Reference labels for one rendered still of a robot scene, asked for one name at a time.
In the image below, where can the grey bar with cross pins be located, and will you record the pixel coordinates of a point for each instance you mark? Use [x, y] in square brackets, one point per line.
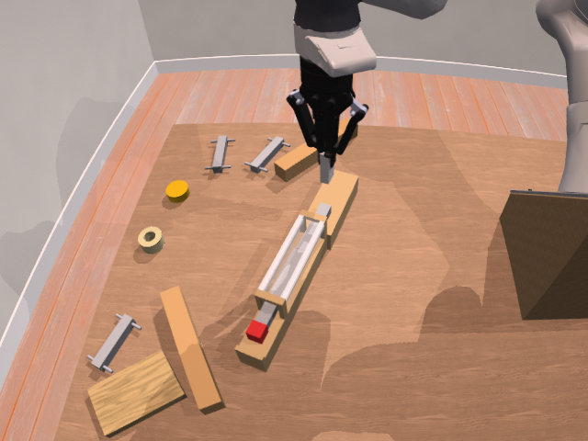
[258, 164]
[114, 343]
[219, 157]

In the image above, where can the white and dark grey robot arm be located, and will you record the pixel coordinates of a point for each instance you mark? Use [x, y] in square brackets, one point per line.
[327, 32]

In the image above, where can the yellow short cylinder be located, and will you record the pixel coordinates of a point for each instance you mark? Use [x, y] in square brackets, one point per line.
[177, 191]

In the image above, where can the white square stick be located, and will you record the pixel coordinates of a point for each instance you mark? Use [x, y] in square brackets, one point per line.
[325, 210]
[267, 314]

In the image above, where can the beige roll of tape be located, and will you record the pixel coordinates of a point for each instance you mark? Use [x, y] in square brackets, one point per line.
[157, 243]

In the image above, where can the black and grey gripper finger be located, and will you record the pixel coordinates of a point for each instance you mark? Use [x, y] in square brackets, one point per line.
[314, 137]
[333, 147]

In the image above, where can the red cube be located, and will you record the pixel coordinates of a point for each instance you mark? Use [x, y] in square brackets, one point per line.
[257, 332]

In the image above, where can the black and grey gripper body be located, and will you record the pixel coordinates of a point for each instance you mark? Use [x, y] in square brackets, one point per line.
[315, 81]

